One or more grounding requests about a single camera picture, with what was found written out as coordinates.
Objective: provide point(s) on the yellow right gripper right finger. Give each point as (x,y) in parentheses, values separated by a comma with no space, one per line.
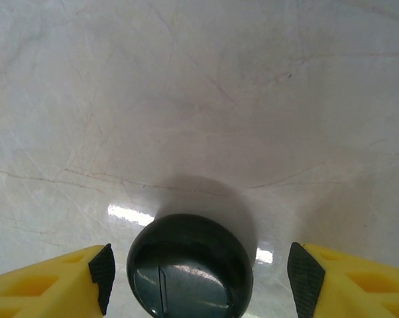
(368,291)

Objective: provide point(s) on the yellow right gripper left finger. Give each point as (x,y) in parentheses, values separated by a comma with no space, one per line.
(37,291)

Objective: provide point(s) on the black earbud charging case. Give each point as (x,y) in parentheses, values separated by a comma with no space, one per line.
(189,265)

